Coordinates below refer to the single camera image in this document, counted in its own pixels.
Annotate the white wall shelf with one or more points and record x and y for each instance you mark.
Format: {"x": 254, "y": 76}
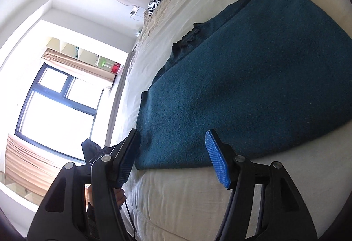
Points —
{"x": 80, "y": 54}

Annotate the red box on shelf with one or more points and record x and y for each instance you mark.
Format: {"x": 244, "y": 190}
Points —
{"x": 115, "y": 67}

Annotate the black framed window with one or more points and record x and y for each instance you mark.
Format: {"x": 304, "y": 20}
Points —
{"x": 59, "y": 112}

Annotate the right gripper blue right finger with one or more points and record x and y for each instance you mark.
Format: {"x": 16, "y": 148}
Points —
{"x": 223, "y": 159}

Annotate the dark teal knit sweater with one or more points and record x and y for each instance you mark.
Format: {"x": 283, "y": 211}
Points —
{"x": 266, "y": 75}

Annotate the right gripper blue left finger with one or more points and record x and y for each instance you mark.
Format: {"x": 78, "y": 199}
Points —
{"x": 124, "y": 155}

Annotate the beige curtain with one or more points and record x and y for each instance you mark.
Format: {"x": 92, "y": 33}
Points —
{"x": 77, "y": 68}

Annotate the beige bed with sheet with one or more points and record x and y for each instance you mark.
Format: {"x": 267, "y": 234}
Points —
{"x": 189, "y": 204}

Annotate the wall power socket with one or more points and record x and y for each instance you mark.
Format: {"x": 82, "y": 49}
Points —
{"x": 134, "y": 10}

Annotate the person's left hand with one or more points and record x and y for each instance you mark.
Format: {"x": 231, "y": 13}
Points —
{"x": 119, "y": 195}

